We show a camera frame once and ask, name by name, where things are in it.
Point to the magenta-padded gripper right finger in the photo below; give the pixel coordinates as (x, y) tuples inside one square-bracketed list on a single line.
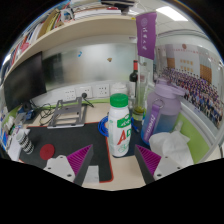
[(168, 166)]

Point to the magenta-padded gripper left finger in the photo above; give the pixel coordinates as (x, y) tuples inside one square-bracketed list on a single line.
[(58, 166)]

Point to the white drink bottle green cap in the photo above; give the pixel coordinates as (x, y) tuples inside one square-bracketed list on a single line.
[(119, 133)]

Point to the purple water jug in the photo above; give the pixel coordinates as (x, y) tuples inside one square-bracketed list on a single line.
[(166, 113)]

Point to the flat round red coaster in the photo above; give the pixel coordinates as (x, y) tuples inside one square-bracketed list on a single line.
[(47, 152)]

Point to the crumpled white tissue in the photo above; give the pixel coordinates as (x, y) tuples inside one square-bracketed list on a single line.
[(171, 146)]

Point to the black red-edged desk mat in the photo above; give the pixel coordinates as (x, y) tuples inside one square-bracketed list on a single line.
[(76, 138)]

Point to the black white checkered mug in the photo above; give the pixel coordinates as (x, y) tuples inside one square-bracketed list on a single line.
[(25, 141)]

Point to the white paper sheets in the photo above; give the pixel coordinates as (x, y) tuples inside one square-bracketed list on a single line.
[(14, 148)]

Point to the grey metal laptop stand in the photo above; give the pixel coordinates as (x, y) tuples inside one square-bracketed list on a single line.
[(68, 115)]

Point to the small blue box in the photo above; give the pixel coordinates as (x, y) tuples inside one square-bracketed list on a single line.
[(30, 115)]

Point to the clear glass bottle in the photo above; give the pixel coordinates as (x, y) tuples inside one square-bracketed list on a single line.
[(141, 100)]

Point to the group photo poster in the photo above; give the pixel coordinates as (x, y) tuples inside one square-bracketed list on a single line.
[(196, 86)]

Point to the black computer monitor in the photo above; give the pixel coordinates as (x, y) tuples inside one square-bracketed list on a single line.
[(23, 85)]

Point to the white lidded jar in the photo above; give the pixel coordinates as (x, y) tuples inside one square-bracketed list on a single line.
[(119, 88)]

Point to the purple pennant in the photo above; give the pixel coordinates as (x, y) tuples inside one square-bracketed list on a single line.
[(146, 35)]

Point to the beige shelf with books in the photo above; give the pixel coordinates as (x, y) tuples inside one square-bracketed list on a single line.
[(83, 30)]

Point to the white wall socket with plug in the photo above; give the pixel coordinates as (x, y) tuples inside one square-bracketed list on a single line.
[(87, 90)]

